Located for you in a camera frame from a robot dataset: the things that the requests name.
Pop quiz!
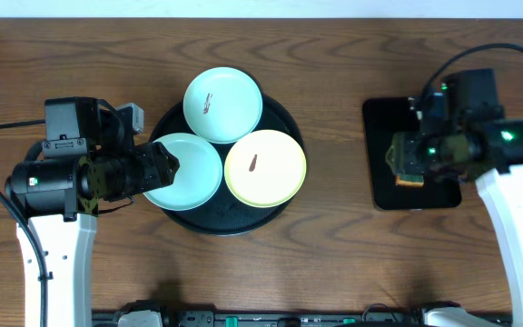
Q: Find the plain mint green plate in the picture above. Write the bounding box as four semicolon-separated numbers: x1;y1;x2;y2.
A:
144;133;222;211

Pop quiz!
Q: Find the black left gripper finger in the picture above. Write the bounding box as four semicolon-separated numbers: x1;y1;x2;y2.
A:
159;161;180;186
152;142;179;164

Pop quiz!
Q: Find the black rectangular tray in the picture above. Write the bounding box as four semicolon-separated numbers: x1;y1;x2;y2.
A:
362;97;462;211

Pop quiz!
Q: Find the mint plate with red stain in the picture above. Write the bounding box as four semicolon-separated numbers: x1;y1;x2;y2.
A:
183;67;263;144

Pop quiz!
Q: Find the yellow plate with stain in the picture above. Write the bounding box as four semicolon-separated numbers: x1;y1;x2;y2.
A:
224;130;307;208

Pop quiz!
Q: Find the orange green scrub sponge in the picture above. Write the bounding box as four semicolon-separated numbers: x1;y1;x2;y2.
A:
395;174;424;187

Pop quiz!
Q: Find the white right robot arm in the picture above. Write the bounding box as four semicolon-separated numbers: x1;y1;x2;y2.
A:
385;120;523;326

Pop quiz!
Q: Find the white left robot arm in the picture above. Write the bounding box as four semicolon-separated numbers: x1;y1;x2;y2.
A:
5;141;180;326

